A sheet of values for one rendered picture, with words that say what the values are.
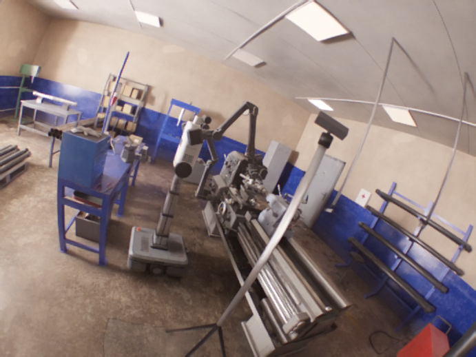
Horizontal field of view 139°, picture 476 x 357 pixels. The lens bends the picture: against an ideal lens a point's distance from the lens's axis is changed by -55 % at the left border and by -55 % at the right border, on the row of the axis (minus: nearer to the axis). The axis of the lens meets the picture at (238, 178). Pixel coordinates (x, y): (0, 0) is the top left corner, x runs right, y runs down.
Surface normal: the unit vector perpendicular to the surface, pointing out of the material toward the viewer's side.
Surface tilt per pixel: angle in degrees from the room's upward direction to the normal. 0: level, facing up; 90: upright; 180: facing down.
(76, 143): 90
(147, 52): 90
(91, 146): 90
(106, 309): 0
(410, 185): 90
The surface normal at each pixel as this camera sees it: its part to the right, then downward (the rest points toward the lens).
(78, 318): 0.39, -0.89
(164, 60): 0.30, 0.36
